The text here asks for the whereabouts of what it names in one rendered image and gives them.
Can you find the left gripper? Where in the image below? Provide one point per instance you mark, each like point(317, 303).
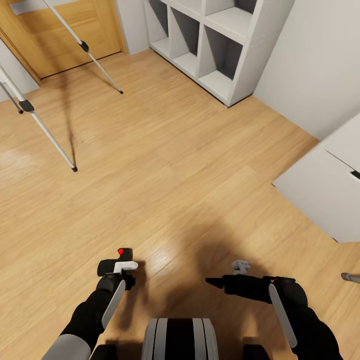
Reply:
point(129, 281)

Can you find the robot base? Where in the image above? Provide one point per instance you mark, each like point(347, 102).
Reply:
point(250, 352)

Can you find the camera tripod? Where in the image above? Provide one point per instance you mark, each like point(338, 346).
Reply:
point(26, 106)

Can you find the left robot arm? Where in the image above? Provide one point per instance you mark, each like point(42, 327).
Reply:
point(90, 318)

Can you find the digital camera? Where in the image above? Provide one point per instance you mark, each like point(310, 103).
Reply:
point(108, 265)

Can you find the desk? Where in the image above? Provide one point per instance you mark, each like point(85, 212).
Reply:
point(325, 183)

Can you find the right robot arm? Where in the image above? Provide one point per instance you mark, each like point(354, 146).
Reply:
point(308, 337)

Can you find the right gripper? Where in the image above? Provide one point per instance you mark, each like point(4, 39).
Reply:
point(240, 285)

